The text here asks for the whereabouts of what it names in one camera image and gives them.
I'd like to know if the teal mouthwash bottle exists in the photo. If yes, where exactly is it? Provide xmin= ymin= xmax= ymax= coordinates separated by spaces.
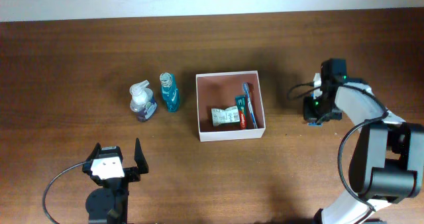
xmin=160 ymin=72 xmax=180 ymax=113

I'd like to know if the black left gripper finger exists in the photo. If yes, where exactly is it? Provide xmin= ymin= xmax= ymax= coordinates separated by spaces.
xmin=86 ymin=143 xmax=101 ymax=161
xmin=134 ymin=138 xmax=149 ymax=174

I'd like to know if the blue white capped toothbrush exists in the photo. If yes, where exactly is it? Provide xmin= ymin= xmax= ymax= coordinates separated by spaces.
xmin=242 ymin=82 xmax=258 ymax=129

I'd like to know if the pink cardboard box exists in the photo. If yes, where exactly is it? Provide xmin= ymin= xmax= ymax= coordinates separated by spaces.
xmin=195 ymin=71 xmax=266 ymax=142

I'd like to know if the green white soap packet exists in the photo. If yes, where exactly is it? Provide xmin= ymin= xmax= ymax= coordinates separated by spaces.
xmin=211 ymin=106 xmax=240 ymax=127

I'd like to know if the clear hand soap pump bottle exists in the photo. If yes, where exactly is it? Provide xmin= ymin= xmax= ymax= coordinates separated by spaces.
xmin=129 ymin=80 xmax=158 ymax=122

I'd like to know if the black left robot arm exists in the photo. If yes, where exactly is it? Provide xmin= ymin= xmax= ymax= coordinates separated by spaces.
xmin=82 ymin=139 xmax=149 ymax=224

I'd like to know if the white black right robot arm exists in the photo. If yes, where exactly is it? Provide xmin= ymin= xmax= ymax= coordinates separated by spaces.
xmin=303 ymin=58 xmax=423 ymax=224

